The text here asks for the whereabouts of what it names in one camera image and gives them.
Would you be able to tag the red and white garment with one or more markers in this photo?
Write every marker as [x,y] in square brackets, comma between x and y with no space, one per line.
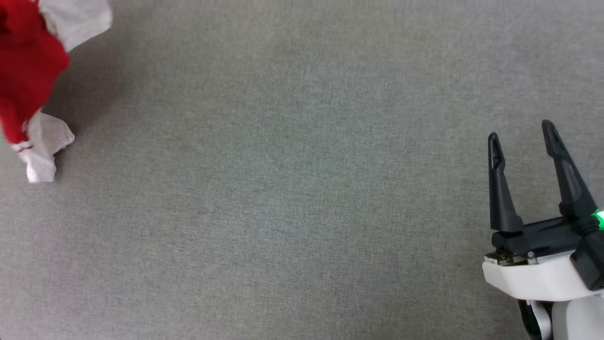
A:
[28,61]

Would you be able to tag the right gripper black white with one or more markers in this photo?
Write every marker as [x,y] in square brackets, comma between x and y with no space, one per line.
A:
[533,276]

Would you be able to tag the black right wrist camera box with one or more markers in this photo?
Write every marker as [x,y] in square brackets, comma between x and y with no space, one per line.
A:
[592,262]

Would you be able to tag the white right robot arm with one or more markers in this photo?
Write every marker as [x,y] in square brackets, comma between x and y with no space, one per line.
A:
[580,321]

